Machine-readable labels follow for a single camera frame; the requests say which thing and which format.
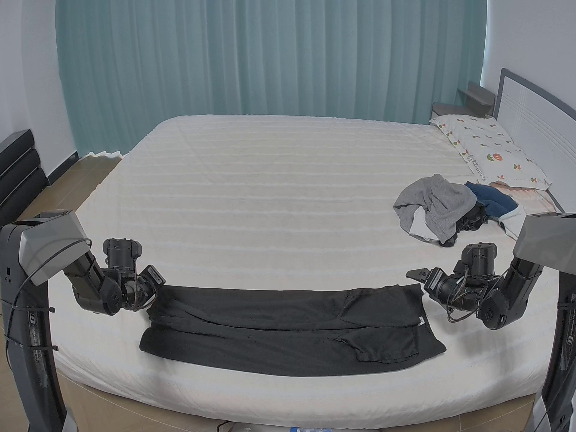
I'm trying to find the white printed pillow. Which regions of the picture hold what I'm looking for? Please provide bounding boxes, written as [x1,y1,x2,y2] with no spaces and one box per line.
[429,114,553,190]

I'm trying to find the grey bedside table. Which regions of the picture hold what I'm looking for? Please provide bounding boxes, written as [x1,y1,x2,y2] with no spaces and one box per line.
[431,80,496,118]

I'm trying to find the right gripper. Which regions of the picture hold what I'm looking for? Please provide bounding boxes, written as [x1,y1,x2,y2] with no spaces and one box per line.
[406,268,452,305]

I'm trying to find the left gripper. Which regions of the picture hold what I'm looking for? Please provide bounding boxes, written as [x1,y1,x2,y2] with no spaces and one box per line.
[135,265,166,307]

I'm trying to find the blue-green curtain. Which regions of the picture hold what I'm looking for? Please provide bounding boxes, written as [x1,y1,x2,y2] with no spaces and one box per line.
[54,0,489,158]

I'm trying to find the black chest of drawers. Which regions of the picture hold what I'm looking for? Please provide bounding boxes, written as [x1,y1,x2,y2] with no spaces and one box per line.
[0,129,48,217]

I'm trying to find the pile of clothes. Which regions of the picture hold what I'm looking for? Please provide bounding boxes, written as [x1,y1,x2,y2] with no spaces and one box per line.
[394,174,529,248]

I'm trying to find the black T-shirt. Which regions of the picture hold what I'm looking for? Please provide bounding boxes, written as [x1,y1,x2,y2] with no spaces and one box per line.
[139,284,447,370]

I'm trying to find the bed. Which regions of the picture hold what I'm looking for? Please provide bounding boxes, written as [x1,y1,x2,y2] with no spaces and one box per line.
[27,67,576,422]

